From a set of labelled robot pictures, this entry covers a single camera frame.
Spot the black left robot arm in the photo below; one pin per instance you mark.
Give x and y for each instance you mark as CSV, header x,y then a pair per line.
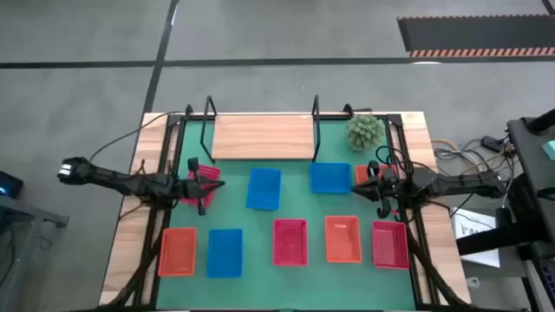
x,y
121,182

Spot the orange plastic basket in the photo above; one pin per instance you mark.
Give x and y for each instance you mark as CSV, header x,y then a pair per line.
x,y
361,173
343,240
178,251

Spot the teal box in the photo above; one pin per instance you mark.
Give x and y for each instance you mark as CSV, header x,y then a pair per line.
x,y
550,149

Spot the black device with blue light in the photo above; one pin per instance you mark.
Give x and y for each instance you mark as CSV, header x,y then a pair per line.
x,y
11,184

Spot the green potted plant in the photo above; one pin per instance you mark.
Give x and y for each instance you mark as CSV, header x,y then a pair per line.
x,y
364,132

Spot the blue plastic basket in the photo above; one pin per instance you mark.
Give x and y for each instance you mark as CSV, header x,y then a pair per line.
x,y
264,188
224,253
329,177

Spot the grey metal side table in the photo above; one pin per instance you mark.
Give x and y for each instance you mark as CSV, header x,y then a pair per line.
x,y
26,212

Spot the black equipment cart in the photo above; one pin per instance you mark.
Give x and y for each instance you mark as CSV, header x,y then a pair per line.
x,y
531,164

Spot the black power adapter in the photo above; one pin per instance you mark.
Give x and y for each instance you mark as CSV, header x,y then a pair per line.
x,y
492,143

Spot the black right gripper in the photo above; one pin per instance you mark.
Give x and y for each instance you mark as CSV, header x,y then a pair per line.
x,y
388,186

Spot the red plastic basket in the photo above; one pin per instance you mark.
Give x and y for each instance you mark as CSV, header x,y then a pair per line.
x,y
290,242
390,245
211,173

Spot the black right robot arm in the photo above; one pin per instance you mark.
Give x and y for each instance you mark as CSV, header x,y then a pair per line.
x,y
455,184

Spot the small white plug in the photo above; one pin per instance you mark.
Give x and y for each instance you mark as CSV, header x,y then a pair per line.
x,y
472,283

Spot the black hazard-striped floor mat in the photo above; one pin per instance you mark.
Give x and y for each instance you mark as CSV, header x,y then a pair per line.
x,y
477,34

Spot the green table mat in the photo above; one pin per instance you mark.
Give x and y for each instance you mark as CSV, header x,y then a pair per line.
x,y
299,203

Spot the wooden shelf with black frame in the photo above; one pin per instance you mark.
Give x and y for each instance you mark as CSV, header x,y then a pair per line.
x,y
260,136

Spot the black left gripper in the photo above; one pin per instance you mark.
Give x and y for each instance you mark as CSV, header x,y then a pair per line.
x,y
188,188

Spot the white paper sheet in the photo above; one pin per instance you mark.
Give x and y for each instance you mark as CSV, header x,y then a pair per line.
x,y
468,221

